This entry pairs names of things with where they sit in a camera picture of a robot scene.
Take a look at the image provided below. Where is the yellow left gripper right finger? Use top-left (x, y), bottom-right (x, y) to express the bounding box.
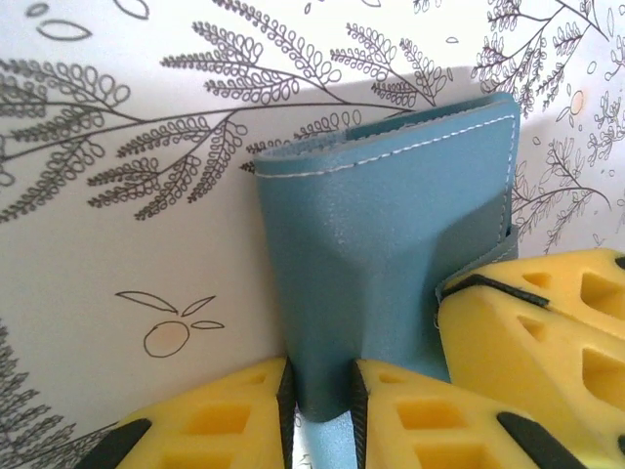
top-left (351, 358), bottom-right (606, 469)

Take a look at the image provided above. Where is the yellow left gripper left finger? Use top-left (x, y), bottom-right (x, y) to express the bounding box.
top-left (72, 356), bottom-right (299, 469)

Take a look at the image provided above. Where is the teal leather card holder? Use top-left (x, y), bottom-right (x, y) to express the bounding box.
top-left (253, 92), bottom-right (522, 469)

